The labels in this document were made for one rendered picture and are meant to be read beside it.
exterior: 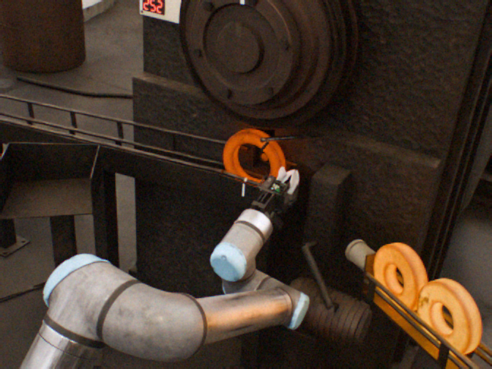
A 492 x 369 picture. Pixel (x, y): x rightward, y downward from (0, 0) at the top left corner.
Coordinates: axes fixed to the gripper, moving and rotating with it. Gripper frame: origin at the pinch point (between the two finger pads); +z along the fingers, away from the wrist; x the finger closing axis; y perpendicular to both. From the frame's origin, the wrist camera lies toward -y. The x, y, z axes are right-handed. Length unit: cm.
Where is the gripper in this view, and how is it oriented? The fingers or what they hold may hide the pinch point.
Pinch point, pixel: (293, 175)
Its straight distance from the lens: 169.3
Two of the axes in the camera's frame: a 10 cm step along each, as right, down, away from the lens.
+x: -8.6, -3.1, 4.0
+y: -0.9, -6.9, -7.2
